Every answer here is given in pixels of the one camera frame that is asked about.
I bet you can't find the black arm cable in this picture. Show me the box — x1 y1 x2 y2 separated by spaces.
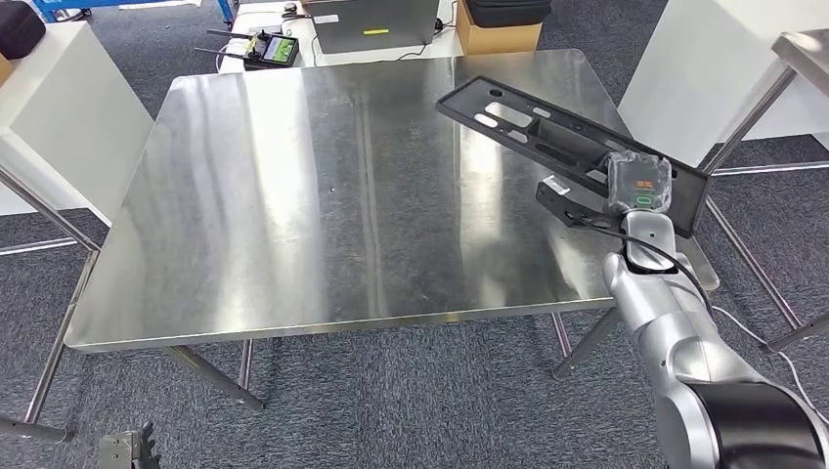
578 218 719 325

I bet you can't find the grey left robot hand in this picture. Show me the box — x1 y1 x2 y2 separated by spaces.
97 421 163 469

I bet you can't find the large stainless steel workbench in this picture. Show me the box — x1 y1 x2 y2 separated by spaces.
63 48 721 413

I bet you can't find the grey laptop lid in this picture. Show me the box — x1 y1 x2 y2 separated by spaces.
302 0 443 55

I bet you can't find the stainless steel side table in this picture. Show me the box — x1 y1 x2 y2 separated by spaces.
698 28 829 354
0 164 103 446

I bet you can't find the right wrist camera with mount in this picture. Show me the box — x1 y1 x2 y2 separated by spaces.
535 174 625 232

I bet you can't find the black carrying case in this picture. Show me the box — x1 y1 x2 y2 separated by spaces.
0 0 48 61

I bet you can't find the white panel board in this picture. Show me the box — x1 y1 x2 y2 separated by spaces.
617 0 829 171
0 21 156 228

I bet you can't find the black zip bag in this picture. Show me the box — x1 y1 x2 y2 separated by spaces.
464 0 553 29

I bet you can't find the brown cardboard box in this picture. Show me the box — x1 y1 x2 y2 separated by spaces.
454 0 545 57

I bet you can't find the white desk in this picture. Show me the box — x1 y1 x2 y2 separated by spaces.
216 0 467 73

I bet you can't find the white floor cable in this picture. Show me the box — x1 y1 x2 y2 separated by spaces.
712 304 829 429

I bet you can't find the black plastic frame part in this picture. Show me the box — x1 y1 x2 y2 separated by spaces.
435 75 711 239

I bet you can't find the blue metal cart frame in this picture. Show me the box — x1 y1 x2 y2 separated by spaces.
30 0 236 25

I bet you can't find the black remote with screen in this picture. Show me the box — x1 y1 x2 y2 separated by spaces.
193 27 301 71

